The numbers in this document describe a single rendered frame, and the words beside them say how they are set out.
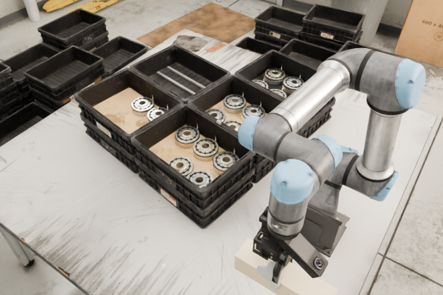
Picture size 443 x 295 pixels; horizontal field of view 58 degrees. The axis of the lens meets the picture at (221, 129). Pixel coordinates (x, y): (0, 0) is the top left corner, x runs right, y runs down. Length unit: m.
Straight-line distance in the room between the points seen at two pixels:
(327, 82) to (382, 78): 0.14
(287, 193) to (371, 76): 0.48
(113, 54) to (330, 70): 2.31
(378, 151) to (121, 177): 1.03
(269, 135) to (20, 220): 1.16
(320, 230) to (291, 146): 0.66
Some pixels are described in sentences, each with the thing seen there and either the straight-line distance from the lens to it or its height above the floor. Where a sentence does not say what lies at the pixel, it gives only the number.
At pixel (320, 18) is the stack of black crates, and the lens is 3.41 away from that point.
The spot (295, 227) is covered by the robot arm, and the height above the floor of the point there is 1.32.
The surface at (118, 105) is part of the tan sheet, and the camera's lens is 1.92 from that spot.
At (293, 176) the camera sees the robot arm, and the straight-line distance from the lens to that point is 0.74.
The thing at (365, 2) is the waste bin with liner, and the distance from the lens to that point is 3.76.
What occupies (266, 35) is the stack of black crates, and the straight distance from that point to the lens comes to 3.36.
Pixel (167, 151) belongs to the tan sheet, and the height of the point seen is 0.83.
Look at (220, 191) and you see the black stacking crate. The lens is 1.48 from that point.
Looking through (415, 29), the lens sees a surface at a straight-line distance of 4.08.
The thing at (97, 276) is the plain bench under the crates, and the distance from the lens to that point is 1.52.
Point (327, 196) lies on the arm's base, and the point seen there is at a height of 0.91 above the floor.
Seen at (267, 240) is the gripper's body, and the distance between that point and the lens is 0.91.
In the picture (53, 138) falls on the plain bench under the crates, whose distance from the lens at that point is 2.04.
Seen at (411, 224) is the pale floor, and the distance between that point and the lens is 2.66.
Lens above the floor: 1.99
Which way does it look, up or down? 42 degrees down
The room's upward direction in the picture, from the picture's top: straight up
